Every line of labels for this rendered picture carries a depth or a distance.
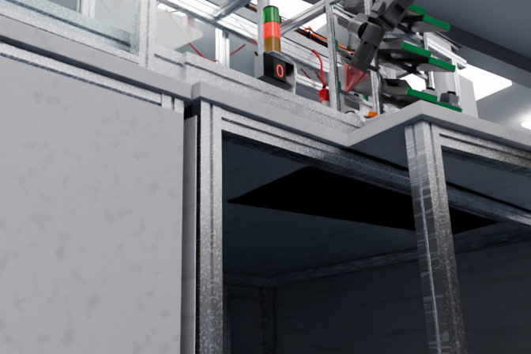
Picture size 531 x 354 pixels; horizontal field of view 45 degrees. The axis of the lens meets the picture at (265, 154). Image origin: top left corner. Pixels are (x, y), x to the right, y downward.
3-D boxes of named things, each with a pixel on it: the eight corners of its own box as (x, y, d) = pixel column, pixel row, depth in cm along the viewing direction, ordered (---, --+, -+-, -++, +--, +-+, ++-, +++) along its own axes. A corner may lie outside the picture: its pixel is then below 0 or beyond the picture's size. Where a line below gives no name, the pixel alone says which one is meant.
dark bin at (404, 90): (436, 103, 204) (441, 80, 203) (407, 95, 197) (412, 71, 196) (378, 99, 227) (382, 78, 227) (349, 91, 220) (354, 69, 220)
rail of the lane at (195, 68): (446, 186, 176) (442, 149, 180) (186, 99, 118) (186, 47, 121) (429, 191, 180) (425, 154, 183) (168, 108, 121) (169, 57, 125)
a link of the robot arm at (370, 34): (378, 22, 180) (392, 29, 183) (363, 16, 185) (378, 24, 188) (367, 45, 181) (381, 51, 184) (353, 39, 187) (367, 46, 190)
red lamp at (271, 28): (284, 39, 188) (283, 25, 189) (272, 34, 184) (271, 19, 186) (272, 46, 191) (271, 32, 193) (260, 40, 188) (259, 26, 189)
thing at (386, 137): (657, 183, 169) (653, 173, 170) (422, 113, 119) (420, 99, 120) (446, 235, 222) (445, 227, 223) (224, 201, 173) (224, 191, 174)
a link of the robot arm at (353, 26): (385, -1, 179) (403, 15, 184) (362, -8, 188) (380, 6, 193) (361, 36, 180) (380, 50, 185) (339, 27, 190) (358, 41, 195)
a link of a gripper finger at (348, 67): (333, 85, 189) (348, 56, 187) (349, 92, 193) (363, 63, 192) (348, 93, 184) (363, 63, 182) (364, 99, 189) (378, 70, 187)
